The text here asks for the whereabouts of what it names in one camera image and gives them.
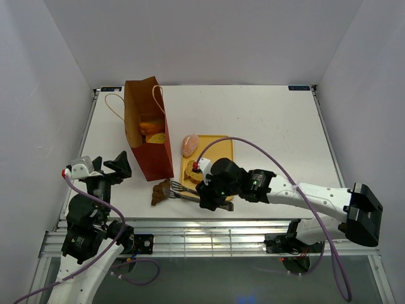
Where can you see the metal serving tongs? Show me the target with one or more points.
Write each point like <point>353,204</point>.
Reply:
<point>177,191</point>

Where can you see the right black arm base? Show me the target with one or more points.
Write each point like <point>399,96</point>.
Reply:
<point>288,243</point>

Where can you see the red paper bag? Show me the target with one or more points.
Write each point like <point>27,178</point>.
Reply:
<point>143,101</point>

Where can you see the pink sugared bread roll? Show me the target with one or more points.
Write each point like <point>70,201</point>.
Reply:
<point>189,144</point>

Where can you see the flower shaped golden bread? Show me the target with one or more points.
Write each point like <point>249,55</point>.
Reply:
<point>153,127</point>

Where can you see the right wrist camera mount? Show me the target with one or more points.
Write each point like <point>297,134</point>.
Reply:
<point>203,166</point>

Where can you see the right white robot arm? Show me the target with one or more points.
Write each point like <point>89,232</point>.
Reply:
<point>339,213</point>

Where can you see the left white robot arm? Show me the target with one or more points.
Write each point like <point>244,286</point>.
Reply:
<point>92,242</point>

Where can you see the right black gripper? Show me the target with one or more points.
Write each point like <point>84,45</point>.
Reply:
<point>208,201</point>

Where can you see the seeded bread slice top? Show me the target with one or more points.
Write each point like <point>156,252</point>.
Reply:
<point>191,175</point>

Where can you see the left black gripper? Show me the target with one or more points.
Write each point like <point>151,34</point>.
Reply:
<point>121,163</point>

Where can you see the yellow plastic tray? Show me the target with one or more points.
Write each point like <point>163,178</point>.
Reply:
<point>224,149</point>

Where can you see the orange oval bread loaf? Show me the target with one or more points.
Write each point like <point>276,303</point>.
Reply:
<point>158,138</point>

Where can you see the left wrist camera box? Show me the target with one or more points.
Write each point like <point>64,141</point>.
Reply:
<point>80,168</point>

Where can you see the brown chocolate croissant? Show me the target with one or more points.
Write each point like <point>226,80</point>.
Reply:
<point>161,192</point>

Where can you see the aluminium frame rail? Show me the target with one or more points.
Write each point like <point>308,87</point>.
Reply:
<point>208,238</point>

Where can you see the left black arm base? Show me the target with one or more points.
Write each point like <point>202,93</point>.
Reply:
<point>136,243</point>

